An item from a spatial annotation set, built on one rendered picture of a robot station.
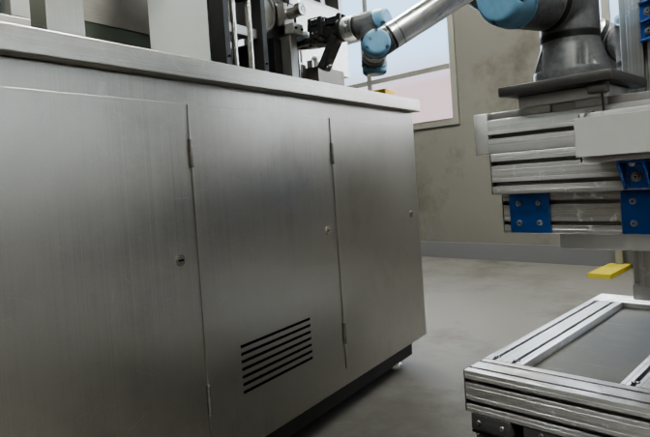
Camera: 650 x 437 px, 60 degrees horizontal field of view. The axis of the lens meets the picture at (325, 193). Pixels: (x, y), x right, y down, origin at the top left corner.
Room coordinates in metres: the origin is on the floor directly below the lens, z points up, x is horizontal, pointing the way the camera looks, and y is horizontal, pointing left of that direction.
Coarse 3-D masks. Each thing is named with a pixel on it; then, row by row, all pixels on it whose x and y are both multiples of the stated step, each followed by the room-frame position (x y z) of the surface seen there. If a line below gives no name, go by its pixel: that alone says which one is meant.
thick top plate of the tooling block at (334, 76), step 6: (312, 72) 1.87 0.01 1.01; (318, 72) 1.86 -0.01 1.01; (324, 72) 1.89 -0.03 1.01; (330, 72) 1.92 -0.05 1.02; (336, 72) 1.95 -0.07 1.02; (342, 72) 1.99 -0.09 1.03; (312, 78) 1.87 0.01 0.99; (318, 78) 1.86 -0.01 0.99; (324, 78) 1.89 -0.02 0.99; (330, 78) 1.92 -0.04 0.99; (336, 78) 1.95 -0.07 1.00; (342, 78) 1.98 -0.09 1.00; (342, 84) 1.98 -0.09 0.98
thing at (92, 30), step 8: (88, 24) 1.58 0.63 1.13; (96, 24) 1.60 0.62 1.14; (88, 32) 1.58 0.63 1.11; (96, 32) 1.60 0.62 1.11; (104, 32) 1.63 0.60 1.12; (112, 32) 1.65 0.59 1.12; (120, 32) 1.67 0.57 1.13; (128, 32) 1.69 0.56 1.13; (104, 40) 1.62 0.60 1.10; (112, 40) 1.65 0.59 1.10; (120, 40) 1.67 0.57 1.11; (128, 40) 1.69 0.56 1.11; (136, 40) 1.72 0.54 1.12; (144, 40) 1.74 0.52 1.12
